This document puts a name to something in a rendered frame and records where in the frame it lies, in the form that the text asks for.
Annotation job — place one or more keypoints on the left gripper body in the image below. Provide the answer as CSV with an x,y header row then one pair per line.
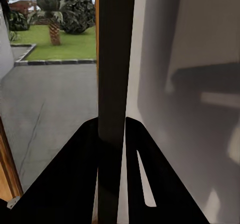
x,y
4,210

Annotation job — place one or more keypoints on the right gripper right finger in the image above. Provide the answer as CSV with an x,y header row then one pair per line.
x,y
174,203

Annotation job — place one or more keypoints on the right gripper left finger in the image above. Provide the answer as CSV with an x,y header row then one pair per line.
x,y
64,192

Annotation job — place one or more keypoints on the poster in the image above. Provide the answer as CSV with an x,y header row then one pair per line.
x,y
115,37

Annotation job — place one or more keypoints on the door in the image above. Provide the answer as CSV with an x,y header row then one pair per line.
x,y
48,85

